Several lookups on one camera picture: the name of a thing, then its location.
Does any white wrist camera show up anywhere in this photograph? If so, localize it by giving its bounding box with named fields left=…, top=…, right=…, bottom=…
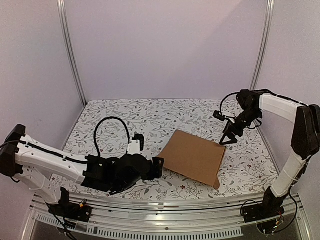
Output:
left=212, top=110, right=235, bottom=124
left=126, top=133, right=145, bottom=155

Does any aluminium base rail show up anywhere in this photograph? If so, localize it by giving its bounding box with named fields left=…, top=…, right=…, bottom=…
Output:
left=21, top=192, right=305, bottom=240

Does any aluminium frame post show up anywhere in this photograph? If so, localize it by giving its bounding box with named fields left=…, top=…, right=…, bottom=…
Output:
left=249, top=0, right=275, bottom=91
left=57, top=0, right=88, bottom=107

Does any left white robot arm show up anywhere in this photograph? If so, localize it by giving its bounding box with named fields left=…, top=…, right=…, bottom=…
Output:
left=0, top=124, right=165, bottom=217

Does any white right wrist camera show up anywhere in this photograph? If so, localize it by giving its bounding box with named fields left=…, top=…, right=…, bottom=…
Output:
left=212, top=110, right=235, bottom=124

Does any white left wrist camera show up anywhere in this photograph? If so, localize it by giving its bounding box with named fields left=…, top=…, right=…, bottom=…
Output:
left=126, top=133, right=145, bottom=155

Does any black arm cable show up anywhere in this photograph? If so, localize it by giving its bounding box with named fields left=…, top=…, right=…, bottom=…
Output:
left=219, top=91, right=241, bottom=116
left=93, top=116, right=131, bottom=161

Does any brown cardboard box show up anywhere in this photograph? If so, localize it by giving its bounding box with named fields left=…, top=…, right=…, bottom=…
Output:
left=158, top=130, right=226, bottom=190

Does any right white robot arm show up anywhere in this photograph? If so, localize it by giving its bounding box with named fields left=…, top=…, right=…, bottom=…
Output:
left=213, top=89, right=320, bottom=218

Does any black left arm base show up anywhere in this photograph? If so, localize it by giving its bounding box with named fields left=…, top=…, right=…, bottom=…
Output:
left=48, top=187, right=93, bottom=223

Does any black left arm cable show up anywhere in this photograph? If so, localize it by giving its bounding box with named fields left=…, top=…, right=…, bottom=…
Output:
left=93, top=116, right=131, bottom=161

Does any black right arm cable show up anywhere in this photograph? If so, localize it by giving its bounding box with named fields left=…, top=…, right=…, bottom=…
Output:
left=219, top=91, right=241, bottom=116

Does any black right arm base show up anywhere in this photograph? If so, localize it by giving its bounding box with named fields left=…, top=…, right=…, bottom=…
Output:
left=240, top=187, right=289, bottom=223

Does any floral patterned table mat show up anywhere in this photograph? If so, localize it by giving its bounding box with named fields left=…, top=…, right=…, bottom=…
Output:
left=64, top=99, right=278, bottom=201

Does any left aluminium frame post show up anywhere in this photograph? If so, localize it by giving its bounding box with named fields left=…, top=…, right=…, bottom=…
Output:
left=57, top=0, right=88, bottom=107

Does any right aluminium frame post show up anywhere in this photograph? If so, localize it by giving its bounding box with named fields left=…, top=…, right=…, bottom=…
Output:
left=249, top=0, right=275, bottom=91

